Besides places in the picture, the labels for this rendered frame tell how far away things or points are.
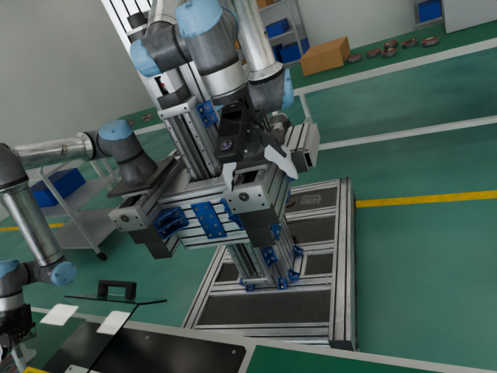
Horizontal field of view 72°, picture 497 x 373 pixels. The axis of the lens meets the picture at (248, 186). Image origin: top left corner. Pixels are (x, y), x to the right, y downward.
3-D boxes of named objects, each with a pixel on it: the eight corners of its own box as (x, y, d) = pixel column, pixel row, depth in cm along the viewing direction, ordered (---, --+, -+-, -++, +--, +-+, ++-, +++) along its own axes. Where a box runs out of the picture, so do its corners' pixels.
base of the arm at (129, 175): (136, 169, 151) (124, 149, 146) (163, 162, 145) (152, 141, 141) (117, 188, 139) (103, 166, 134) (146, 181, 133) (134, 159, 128)
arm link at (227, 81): (232, 66, 56) (190, 81, 59) (242, 92, 58) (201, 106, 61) (244, 55, 62) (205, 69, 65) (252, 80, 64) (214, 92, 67)
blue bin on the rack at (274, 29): (271, 34, 656) (268, 24, 647) (289, 28, 639) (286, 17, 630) (265, 39, 624) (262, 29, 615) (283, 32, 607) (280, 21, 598)
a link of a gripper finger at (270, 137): (291, 148, 65) (254, 120, 63) (291, 152, 63) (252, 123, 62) (276, 164, 67) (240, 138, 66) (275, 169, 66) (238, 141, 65)
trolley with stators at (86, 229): (86, 223, 398) (32, 146, 353) (150, 219, 348) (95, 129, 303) (45, 260, 353) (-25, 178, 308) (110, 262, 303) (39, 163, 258)
